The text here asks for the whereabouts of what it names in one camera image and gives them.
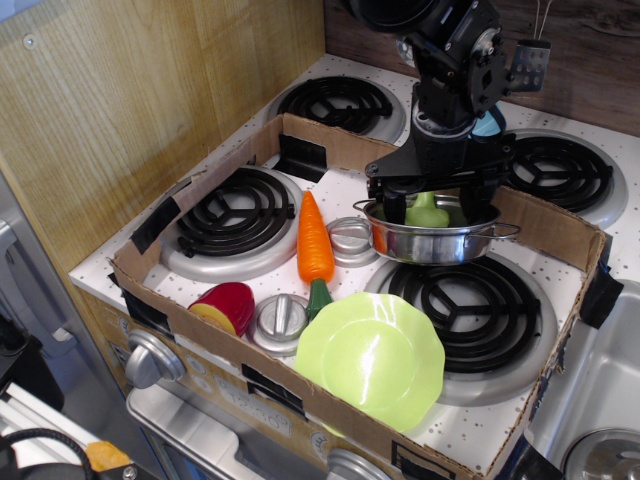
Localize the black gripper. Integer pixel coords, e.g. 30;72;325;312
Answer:
365;124;514;225

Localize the green toy broccoli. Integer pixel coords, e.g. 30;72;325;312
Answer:
405;192;450;228

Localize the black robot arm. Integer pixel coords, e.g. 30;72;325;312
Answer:
349;1;513;224

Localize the silver metal pan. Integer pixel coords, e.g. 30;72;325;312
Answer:
353;192;520;266

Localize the silver stovetop knob centre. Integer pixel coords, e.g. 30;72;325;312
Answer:
327;217;379;268

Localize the silver stovetop knob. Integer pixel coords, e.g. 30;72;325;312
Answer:
246;294;309;358
327;217;379;268

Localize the light blue plastic bowl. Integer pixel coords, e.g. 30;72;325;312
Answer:
470;105;506;141

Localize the back right black burner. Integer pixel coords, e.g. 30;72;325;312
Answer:
506;128;628;229

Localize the black burner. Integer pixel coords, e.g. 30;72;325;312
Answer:
161;166;303;283
267;76;406;143
366;254;559;407
506;128;628;229

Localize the orange toy carrot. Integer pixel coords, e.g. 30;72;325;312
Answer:
297;191;335;320

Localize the back left black burner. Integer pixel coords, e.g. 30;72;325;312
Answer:
267;76;406;143

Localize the front right black burner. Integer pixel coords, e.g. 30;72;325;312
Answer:
366;254;559;407

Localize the hanging metal strainer ladle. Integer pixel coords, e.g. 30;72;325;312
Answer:
396;39;415;68

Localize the light green plastic plate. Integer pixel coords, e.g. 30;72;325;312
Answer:
293;292;445;433

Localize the hanging metal slotted spatula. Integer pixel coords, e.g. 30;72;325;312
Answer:
508;1;552;93

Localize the front left black burner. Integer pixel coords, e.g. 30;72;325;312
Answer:
161;166;303;283

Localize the silver stovetop knob front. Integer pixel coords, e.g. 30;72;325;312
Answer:
246;294;309;358

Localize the red yellow toy pepper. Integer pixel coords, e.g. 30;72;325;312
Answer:
188;282;255;337

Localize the brown cardboard fence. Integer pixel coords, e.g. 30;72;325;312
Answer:
111;114;609;479

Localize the silver sink basin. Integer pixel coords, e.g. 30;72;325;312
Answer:
524;280;639;479

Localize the silver oven front knob right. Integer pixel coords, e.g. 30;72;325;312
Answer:
326;448;390;480

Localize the silver oven knob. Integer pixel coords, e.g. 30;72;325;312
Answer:
125;329;186;389
326;448;390;480

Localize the silver oven front knob left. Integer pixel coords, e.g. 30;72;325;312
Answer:
125;329;186;389

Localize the orange object bottom left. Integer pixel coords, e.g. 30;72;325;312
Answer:
85;441;131;472

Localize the black cable loop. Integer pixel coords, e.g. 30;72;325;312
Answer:
0;427;94;480

